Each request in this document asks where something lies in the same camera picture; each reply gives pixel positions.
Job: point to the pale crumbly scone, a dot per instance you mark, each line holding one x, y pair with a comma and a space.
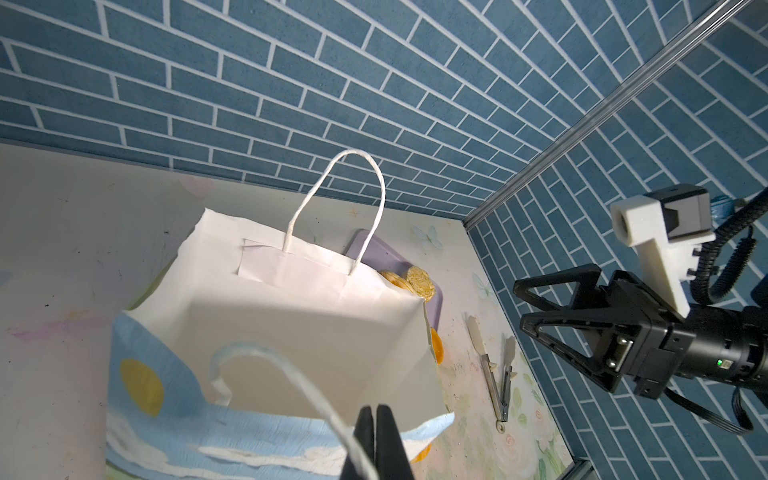
421, 282

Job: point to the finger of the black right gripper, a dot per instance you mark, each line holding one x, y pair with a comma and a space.
594, 367
572, 289

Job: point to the white paper gift bag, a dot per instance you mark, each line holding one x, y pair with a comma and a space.
252, 354

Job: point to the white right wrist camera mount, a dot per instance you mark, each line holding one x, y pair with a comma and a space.
667, 228

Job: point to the ring shaped croissant bread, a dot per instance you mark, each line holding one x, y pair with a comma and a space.
422, 454

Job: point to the orange egg tart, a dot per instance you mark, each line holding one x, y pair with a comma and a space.
437, 346

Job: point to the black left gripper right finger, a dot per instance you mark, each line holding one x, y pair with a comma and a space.
391, 460

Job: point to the metal tongs with white tips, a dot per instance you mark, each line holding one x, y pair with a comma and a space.
499, 392

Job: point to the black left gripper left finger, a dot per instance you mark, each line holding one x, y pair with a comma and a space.
359, 464

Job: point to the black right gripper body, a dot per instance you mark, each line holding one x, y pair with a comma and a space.
647, 340

